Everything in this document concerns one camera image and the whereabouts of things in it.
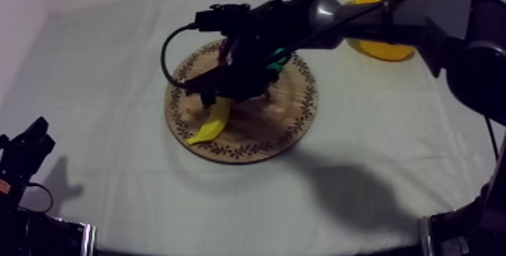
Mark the silver metal bar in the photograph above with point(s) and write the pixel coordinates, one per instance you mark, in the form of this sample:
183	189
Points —
425	237
87	239

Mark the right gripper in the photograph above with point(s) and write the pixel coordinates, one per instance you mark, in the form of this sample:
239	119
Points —
261	40

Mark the round wooden board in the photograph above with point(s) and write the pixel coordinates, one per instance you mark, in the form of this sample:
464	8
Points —
269	131

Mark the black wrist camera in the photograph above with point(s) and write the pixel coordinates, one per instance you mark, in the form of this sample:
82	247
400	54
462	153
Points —
221	17

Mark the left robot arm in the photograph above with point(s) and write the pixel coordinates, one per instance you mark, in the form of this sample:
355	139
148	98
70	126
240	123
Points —
23	234

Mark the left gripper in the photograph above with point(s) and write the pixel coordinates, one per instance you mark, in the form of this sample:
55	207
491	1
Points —
21	150

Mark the green toy pear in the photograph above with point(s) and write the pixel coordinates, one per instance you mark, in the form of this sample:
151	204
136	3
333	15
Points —
278	65

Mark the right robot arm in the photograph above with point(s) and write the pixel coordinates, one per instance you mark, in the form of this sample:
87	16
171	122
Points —
435	16

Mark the yellow toy banana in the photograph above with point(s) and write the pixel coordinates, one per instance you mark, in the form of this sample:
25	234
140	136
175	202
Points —
213	125

